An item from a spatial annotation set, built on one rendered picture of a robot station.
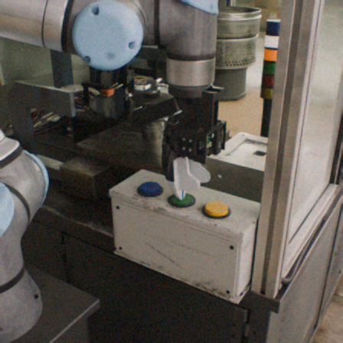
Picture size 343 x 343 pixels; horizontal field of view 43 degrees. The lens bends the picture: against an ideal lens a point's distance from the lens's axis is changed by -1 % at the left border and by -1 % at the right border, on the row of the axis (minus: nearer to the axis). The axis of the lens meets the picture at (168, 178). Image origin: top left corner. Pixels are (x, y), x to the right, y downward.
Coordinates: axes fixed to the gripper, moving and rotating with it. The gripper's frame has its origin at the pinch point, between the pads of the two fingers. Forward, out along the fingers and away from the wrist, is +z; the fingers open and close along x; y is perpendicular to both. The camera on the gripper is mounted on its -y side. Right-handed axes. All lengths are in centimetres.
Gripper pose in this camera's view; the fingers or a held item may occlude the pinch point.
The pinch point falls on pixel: (178, 191)
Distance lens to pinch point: 78.9
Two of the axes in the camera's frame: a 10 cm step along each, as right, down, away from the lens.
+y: 8.4, 2.4, -4.8
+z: 0.0, 8.9, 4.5
